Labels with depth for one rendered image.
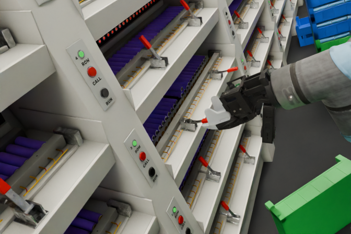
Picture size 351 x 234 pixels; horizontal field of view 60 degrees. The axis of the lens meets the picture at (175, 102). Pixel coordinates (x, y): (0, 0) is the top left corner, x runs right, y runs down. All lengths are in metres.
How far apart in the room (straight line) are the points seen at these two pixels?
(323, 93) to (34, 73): 0.50
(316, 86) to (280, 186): 0.77
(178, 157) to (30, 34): 0.44
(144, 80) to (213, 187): 0.39
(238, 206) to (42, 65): 0.82
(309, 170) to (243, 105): 0.74
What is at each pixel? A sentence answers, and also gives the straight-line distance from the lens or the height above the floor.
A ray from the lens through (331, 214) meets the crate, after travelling 1.12.
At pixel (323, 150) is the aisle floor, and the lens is 1.45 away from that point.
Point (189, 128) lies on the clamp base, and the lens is 0.81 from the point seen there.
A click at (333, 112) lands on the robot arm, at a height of 0.57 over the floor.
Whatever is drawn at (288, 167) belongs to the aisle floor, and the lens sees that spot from 1.40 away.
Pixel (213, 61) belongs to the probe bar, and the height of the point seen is 0.58.
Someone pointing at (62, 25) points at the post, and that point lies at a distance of 0.52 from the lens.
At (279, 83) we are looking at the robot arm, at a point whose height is 0.66.
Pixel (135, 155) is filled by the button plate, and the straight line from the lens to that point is 0.59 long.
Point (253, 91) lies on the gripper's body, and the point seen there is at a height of 0.64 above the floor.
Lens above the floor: 0.97
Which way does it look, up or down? 26 degrees down
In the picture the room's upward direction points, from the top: 26 degrees counter-clockwise
